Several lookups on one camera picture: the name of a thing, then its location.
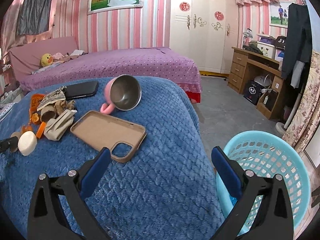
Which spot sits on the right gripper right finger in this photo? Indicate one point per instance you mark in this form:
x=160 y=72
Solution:
x=274 y=219

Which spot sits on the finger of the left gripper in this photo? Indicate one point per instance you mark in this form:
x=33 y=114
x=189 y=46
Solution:
x=5 y=145

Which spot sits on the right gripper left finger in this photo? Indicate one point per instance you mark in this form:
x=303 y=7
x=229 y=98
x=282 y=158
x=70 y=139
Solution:
x=47 y=220

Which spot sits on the brown paper cup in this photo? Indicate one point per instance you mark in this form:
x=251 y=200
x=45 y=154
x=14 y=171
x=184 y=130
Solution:
x=14 y=141

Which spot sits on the white round lid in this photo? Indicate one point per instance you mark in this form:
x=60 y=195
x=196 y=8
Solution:
x=27 y=143

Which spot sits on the beige cloth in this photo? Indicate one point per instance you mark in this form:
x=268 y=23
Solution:
x=55 y=128

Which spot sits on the blue plastic bag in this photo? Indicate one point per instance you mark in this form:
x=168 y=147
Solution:
x=233 y=200

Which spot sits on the small orange peel piece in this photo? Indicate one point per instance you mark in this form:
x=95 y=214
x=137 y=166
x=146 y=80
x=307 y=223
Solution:
x=26 y=128

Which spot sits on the orange snack wrapper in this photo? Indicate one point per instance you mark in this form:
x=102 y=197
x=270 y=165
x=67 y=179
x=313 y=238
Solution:
x=34 y=103

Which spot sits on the cardboard tube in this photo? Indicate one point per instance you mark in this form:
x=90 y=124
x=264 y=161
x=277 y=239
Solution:
x=47 y=113

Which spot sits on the tan phone case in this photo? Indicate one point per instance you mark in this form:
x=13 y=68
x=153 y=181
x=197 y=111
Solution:
x=99 y=130

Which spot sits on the crumpled brown paper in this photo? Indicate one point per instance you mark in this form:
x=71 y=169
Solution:
x=62 y=105

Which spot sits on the light blue laundry basket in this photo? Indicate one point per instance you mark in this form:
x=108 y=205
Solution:
x=267 y=155

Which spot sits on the patterned fabric pouch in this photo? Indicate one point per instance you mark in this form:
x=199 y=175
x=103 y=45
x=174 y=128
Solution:
x=52 y=97

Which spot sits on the pink headboard cover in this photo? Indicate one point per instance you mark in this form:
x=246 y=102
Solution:
x=25 y=59

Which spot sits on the yellow duck plush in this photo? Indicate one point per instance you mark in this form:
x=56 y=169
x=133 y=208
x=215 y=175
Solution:
x=46 y=60

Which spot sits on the blue fleece blanket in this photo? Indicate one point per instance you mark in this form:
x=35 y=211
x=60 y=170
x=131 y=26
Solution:
x=166 y=191

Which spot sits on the black smartphone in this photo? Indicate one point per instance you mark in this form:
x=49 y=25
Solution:
x=81 y=90

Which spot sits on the pink steel-lined mug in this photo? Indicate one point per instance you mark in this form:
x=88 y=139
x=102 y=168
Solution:
x=123 y=93

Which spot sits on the grey window curtain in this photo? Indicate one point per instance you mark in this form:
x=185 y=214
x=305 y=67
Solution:
x=33 y=18

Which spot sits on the black shopping bag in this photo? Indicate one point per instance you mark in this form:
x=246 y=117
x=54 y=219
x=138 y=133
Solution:
x=253 y=92

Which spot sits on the wooden desk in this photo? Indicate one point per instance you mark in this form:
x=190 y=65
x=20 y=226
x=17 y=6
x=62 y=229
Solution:
x=249 y=66

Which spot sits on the purple dotted bed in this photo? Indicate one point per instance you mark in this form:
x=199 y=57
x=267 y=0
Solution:
x=157 y=62

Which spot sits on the white storage box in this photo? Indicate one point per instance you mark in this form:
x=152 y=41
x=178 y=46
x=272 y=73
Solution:
x=268 y=50

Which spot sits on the dark hanging jacket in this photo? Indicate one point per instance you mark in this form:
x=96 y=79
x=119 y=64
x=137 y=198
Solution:
x=298 y=45

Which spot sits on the desk lamp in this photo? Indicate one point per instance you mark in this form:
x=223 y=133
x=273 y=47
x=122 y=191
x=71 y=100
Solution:
x=247 y=35

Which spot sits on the small framed couple photo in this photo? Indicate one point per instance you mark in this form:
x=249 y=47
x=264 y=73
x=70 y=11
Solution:
x=279 y=13

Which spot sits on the white wardrobe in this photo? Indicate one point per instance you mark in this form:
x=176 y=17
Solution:
x=205 y=31

